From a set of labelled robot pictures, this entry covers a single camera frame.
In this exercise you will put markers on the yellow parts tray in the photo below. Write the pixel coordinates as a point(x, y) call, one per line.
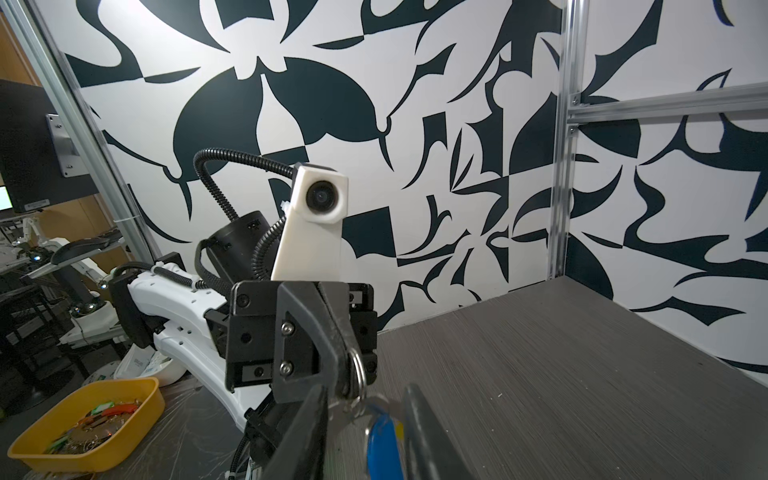
point(93, 429)

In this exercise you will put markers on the aluminium frame crossbar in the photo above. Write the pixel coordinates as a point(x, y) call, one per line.
point(742, 98)

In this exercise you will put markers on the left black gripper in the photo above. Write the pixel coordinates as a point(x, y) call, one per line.
point(294, 335)

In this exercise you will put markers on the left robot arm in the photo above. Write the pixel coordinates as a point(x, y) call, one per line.
point(183, 315)

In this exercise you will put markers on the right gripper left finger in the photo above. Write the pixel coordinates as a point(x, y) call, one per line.
point(301, 453)

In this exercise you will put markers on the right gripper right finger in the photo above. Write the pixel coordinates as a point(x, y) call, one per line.
point(429, 452)

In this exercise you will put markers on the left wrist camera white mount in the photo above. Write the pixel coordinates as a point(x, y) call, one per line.
point(310, 245)

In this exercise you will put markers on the metal keyring with yellow tag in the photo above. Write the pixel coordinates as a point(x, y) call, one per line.
point(357, 408)

